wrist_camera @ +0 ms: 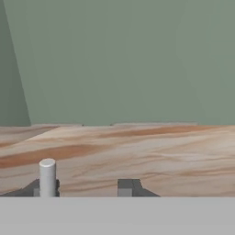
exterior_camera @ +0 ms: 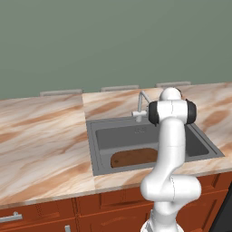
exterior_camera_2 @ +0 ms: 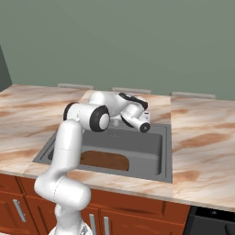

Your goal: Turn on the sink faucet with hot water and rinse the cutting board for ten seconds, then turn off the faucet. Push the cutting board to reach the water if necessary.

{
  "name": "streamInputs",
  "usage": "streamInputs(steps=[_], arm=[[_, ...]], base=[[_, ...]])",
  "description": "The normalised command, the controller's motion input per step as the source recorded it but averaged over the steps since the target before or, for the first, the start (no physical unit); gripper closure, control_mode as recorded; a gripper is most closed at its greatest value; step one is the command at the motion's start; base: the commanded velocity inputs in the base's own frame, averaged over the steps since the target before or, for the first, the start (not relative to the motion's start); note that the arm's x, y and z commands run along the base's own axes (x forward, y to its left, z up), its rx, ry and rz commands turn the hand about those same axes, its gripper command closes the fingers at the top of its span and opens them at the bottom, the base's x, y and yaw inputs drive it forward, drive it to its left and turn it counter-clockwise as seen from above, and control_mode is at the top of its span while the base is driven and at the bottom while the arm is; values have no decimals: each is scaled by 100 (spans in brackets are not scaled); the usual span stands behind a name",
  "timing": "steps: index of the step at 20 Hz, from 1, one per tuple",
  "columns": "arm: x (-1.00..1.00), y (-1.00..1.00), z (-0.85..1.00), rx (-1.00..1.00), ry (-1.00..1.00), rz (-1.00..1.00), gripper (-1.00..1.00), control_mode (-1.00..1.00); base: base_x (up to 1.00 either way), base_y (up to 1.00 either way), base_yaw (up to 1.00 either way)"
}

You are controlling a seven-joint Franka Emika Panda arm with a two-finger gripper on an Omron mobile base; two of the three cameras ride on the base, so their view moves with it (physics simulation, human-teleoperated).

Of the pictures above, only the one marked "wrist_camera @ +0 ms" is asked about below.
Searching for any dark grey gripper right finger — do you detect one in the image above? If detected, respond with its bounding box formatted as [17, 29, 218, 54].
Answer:
[117, 178, 161, 198]

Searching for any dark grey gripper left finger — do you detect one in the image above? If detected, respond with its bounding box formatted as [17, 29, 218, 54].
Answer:
[0, 178, 61, 198]

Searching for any white cylinder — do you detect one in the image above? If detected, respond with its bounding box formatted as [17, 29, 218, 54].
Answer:
[39, 157, 57, 198]

